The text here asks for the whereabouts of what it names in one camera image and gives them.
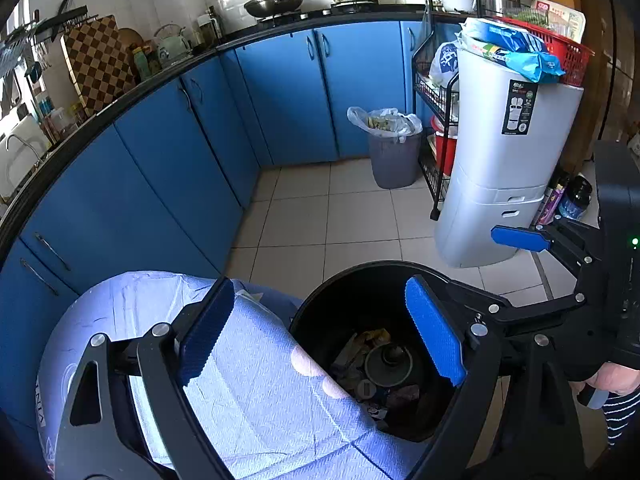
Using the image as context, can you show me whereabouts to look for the light blue patterned tablecloth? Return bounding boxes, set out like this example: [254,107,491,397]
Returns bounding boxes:
[36,270,431,480]

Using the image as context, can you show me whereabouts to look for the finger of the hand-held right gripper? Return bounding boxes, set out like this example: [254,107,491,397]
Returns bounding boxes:
[440,280,588,333]
[490,217,603,291]

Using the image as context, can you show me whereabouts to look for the brown wrapper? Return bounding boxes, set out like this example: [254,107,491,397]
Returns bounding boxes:
[387,384,421,408]

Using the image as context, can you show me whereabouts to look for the white plastic bag liner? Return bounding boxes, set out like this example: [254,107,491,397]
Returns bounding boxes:
[347,106,423,143]

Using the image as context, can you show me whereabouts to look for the black metal storage rack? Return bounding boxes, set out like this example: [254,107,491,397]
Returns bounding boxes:
[412,0,531,221]

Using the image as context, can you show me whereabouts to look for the grey waste basket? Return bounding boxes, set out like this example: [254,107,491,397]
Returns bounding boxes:
[369,130,423,190]

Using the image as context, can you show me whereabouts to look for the black wall utensil rack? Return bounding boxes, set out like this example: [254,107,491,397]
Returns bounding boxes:
[0,5,91,61]

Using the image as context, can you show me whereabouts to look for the red white package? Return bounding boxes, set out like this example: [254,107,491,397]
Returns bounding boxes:
[531,0,586,43]

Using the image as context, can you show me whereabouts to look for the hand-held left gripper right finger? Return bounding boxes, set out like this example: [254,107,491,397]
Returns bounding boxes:
[404,275,591,480]

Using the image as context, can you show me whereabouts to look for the condiment jars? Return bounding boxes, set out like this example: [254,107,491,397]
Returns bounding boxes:
[131,42,162,81]

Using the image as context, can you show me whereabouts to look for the checkered cutting board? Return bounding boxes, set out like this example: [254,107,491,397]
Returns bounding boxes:
[61,16,137,118]

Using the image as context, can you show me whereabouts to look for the chrome sink faucet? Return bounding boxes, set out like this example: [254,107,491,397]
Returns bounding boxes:
[5,132,46,171]

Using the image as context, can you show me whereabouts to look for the white blue printed bag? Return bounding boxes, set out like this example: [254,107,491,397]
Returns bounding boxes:
[431,42,461,88]

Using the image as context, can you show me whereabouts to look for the red plastic basket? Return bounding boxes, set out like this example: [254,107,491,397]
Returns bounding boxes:
[500,16,596,87]

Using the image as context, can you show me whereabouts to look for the green yellow packet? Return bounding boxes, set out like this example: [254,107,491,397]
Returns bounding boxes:
[470,42,511,61]

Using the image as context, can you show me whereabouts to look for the green vegetables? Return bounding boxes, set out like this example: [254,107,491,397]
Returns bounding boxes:
[505,7,551,28]

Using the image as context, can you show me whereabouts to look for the blue white packet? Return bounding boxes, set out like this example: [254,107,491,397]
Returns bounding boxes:
[462,17,543,53]

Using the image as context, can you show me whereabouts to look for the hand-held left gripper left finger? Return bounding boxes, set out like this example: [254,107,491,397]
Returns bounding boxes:
[52,277,236,480]

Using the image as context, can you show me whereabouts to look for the black gas stove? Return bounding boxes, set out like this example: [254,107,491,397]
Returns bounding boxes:
[257,2,386,23]

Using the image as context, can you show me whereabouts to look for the purple bottle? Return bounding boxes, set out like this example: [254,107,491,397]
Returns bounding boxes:
[539,187,566,226]

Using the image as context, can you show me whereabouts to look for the red plastic basin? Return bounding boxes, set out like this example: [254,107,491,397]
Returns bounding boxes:
[430,116,458,176]

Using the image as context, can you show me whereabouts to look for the person's right hand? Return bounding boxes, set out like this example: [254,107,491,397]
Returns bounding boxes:
[570,357,640,401]

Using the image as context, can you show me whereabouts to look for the blue kitchen cabinets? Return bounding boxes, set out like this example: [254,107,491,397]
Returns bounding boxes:
[0,20,468,426]

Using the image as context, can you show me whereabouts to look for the tall white storage container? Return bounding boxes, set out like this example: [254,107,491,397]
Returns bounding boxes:
[434,45,585,268]

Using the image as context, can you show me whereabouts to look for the light blue packet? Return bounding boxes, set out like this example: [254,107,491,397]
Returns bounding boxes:
[505,50,567,83]

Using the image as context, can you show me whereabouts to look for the pale green kettle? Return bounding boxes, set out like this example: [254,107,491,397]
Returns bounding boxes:
[152,23,193,66]

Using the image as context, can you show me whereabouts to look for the round wooden board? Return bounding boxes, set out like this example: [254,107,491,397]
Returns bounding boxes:
[117,27,146,53]

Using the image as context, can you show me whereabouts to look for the black round bin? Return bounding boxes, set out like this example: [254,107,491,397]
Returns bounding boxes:
[287,259,501,443]

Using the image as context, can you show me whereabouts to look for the brown wooden door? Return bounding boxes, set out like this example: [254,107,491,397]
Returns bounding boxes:
[550,0,631,176]

